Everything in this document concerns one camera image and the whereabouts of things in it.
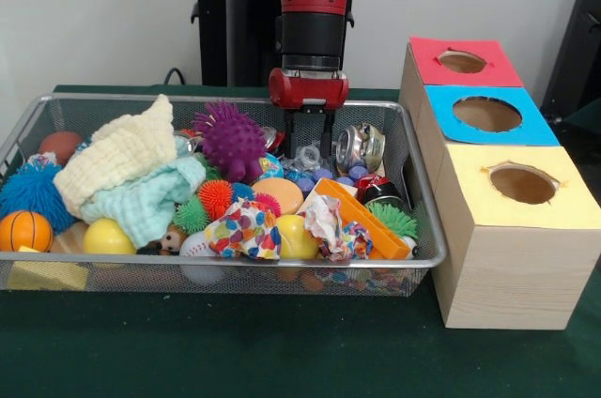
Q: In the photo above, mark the yellow tennis ball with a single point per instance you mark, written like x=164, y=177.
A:
x=296, y=238

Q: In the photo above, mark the green spiky toy with eyes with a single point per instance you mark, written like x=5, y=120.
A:
x=394, y=219

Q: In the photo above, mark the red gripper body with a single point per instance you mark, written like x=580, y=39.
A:
x=307, y=88

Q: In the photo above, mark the smooth yellow ball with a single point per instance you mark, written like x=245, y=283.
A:
x=107, y=238

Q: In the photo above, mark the cream waffle cloth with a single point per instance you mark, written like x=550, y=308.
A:
x=122, y=149

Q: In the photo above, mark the white baseball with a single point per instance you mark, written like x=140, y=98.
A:
x=195, y=245

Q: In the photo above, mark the large blue spiky ball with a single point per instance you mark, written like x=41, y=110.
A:
x=33, y=191

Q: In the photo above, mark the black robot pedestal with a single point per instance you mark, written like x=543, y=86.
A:
x=225, y=41

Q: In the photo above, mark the colourful patterned cloth wad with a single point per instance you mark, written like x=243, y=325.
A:
x=244, y=234

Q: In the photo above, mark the small clear plastic bottle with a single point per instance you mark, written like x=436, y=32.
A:
x=310, y=156

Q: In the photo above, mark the dark green table cloth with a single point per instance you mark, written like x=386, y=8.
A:
x=587, y=121
x=282, y=351

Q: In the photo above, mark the reddish brown ball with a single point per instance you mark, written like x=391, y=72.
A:
x=58, y=144

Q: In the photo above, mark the purple spiky ball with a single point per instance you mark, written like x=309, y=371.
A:
x=232, y=140

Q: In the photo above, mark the orange foam disc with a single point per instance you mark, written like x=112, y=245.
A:
x=279, y=194

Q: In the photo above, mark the small orange basketball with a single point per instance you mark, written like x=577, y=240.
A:
x=26, y=231

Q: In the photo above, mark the orange plastic grid toy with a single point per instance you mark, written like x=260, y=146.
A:
x=361, y=224

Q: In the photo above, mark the crushed silver can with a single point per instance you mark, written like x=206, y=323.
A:
x=359, y=147

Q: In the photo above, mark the mint waffle cloth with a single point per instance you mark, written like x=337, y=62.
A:
x=141, y=201

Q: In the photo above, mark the black upright panel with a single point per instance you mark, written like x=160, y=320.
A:
x=577, y=41

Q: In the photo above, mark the wooden three-hole box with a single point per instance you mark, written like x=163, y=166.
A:
x=516, y=276

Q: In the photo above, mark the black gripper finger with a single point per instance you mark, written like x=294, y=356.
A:
x=328, y=133
x=291, y=135

